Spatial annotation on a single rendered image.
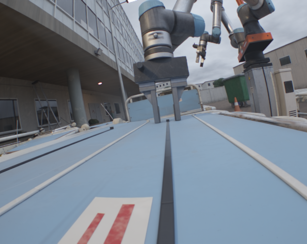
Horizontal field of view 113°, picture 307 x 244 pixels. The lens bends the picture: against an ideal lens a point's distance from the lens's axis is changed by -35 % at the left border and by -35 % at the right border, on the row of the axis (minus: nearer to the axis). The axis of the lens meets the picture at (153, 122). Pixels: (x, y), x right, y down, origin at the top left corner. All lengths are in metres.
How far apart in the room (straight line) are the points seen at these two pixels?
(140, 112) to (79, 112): 5.58
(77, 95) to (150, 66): 6.72
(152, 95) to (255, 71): 0.84
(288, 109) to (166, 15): 0.94
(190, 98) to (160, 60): 1.12
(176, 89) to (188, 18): 0.21
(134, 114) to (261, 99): 1.11
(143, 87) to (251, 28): 0.79
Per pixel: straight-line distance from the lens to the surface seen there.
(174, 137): 0.18
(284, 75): 1.13
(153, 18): 0.41
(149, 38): 0.39
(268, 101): 1.11
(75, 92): 7.07
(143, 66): 0.37
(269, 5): 1.00
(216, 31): 1.35
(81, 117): 6.92
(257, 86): 1.08
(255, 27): 1.02
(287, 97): 1.13
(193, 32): 0.48
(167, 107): 1.47
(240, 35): 1.38
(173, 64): 0.37
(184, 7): 0.69
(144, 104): 1.49
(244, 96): 6.78
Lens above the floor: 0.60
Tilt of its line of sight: 4 degrees down
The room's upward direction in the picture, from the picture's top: 12 degrees counter-clockwise
